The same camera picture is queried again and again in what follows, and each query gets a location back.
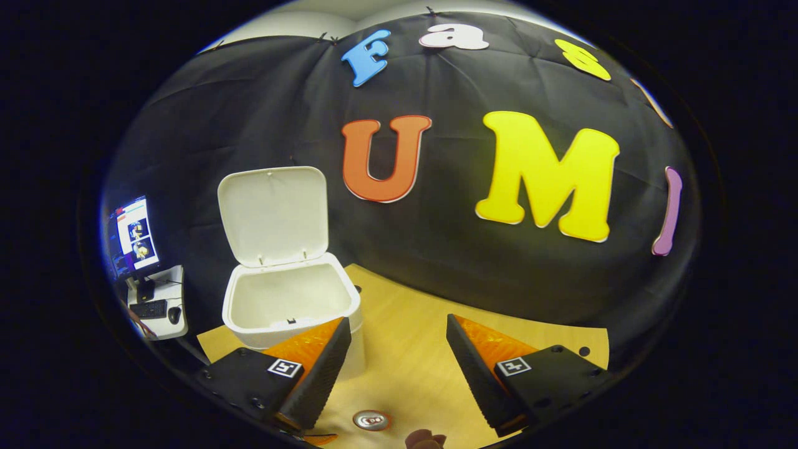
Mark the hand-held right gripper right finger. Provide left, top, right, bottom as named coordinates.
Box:
left=445, top=314, right=615, bottom=437

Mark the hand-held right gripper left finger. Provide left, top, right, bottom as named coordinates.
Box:
left=197, top=316, right=353, bottom=432

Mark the red pop can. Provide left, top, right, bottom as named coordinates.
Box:
left=352, top=410, right=392, bottom=432

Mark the white desktop garbage bin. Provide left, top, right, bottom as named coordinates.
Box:
left=217, top=166, right=365, bottom=381

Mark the wooden desktop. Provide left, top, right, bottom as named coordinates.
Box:
left=197, top=263, right=610, bottom=449

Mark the black backdrop cloth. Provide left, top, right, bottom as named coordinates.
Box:
left=100, top=11, right=702, bottom=375

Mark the white side table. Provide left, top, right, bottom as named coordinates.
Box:
left=127, top=265, right=189, bottom=341

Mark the black keyboard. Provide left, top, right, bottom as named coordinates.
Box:
left=129, top=299, right=168, bottom=320

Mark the computer monitor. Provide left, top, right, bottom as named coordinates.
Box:
left=107, top=196, right=161, bottom=304

